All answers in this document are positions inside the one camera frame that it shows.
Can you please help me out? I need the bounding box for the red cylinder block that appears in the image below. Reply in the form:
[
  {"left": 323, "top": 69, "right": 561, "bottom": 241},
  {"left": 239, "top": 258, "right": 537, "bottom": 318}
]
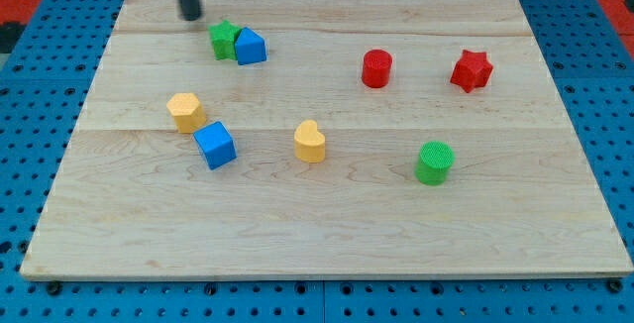
[{"left": 362, "top": 49, "right": 392, "bottom": 88}]

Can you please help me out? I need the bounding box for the blue cube block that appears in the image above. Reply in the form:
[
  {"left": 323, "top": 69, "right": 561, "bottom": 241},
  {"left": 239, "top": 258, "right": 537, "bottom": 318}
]
[{"left": 193, "top": 121, "right": 237, "bottom": 170}]

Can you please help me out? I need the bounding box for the red star block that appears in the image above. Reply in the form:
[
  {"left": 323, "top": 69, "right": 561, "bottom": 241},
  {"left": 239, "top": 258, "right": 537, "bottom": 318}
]
[{"left": 450, "top": 50, "right": 493, "bottom": 93}]

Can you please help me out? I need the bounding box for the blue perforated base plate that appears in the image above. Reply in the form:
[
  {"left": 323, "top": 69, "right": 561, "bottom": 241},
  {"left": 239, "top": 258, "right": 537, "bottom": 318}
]
[{"left": 1, "top": 0, "right": 633, "bottom": 322}]

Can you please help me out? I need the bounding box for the green star block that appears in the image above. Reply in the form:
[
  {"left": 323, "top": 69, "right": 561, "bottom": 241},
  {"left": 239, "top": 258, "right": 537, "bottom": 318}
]
[{"left": 208, "top": 20, "right": 242, "bottom": 60}]

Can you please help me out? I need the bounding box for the green cylinder block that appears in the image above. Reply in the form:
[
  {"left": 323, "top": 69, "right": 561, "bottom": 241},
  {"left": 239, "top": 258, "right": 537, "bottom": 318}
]
[{"left": 414, "top": 141, "right": 455, "bottom": 185}]

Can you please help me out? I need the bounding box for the yellow heart block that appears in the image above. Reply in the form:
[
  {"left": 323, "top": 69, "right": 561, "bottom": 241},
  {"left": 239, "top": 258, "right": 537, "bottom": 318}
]
[{"left": 293, "top": 119, "right": 326, "bottom": 163}]

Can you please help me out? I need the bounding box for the light wooden board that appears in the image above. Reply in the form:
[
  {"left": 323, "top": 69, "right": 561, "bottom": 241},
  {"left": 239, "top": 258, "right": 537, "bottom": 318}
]
[{"left": 20, "top": 0, "right": 633, "bottom": 281}]

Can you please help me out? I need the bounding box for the yellow hexagon block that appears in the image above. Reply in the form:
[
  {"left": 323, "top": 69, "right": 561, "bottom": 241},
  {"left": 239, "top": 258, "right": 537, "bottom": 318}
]
[{"left": 166, "top": 93, "right": 207, "bottom": 134}]

